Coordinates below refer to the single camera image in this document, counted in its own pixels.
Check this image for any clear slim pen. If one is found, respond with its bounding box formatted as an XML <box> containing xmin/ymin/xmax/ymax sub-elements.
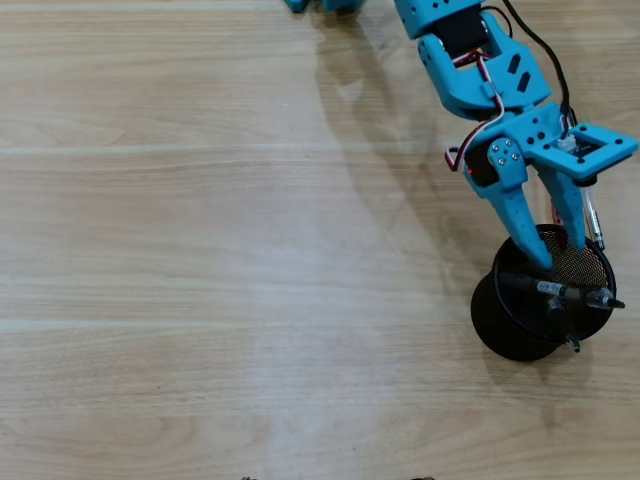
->
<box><xmin>582</xmin><ymin>183</ymin><xmax>607</xmax><ymax>252</ymax></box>

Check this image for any black camera cable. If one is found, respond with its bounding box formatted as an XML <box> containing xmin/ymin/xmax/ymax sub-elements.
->
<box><xmin>502</xmin><ymin>0</ymin><xmax>576</xmax><ymax>134</ymax></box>

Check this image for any red white black servo wire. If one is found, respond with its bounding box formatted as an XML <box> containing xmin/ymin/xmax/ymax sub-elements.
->
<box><xmin>444</xmin><ymin>52</ymin><xmax>506</xmax><ymax>174</ymax></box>

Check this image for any black pen with white label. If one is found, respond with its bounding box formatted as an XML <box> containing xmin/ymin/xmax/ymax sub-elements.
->
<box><xmin>497</xmin><ymin>272</ymin><xmax>626</xmax><ymax>310</ymax></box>

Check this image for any teal robot base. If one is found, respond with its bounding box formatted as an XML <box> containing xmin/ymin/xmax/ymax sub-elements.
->
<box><xmin>282</xmin><ymin>0</ymin><xmax>369</xmax><ymax>15</ymax></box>

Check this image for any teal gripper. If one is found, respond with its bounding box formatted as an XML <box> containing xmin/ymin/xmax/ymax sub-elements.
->
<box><xmin>464</xmin><ymin>103</ymin><xmax>588</xmax><ymax>272</ymax></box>

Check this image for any black mesh pen holder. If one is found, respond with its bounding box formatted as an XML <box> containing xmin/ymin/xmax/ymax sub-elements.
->
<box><xmin>469</xmin><ymin>223</ymin><xmax>619</xmax><ymax>362</ymax></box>

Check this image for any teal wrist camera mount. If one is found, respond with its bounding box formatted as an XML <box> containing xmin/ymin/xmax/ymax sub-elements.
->
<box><xmin>524</xmin><ymin>123</ymin><xmax>640</xmax><ymax>187</ymax></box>

